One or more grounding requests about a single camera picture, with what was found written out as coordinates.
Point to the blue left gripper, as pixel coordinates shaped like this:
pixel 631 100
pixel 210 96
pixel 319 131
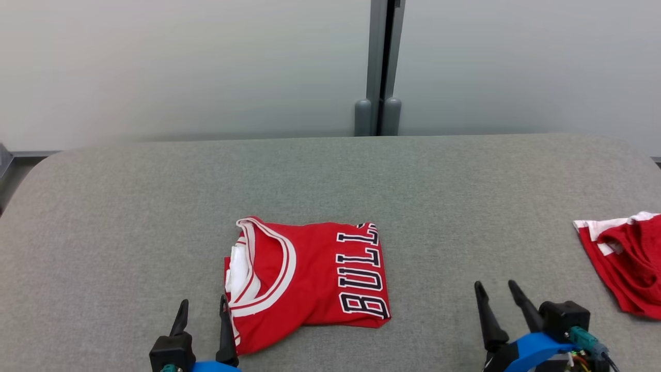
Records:
pixel 214 367

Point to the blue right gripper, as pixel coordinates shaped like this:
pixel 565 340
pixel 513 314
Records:
pixel 532 354

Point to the red basketball jersey white trim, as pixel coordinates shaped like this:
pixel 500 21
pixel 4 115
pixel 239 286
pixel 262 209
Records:
pixel 315 268

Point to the red mesh shorts white trim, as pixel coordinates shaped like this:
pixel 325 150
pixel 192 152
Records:
pixel 635 268

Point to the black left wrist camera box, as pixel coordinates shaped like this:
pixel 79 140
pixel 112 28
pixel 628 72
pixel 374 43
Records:
pixel 173 351

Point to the grey metal partition post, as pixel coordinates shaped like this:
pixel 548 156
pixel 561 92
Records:
pixel 377 62

